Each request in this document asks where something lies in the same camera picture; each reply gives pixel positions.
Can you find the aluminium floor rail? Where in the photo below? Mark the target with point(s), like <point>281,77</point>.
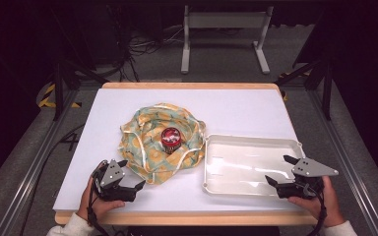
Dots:
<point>29,177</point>
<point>351,170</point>

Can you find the yellow green patterned cloth bag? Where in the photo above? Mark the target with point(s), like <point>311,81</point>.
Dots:
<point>144,144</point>

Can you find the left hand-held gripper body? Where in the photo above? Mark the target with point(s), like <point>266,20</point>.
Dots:
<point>111,173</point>

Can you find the yellow black hazard tape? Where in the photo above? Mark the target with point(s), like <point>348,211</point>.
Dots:
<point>47,95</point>
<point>284,95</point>

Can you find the person's right hand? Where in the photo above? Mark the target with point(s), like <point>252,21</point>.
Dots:
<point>325,205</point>

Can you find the person's left hand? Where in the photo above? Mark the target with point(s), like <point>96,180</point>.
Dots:
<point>95,205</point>

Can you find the white metal stand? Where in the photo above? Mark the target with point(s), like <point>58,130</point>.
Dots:
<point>224,21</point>

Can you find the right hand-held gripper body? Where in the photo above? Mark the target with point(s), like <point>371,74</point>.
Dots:
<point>308,170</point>

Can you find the white plastic tray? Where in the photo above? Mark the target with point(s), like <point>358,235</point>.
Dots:
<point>242,167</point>

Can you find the red-lidded dark jar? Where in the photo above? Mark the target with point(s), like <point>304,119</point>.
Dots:
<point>171,139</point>

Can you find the black tripod stand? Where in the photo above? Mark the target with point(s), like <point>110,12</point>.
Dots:
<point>58,91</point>
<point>326,91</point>

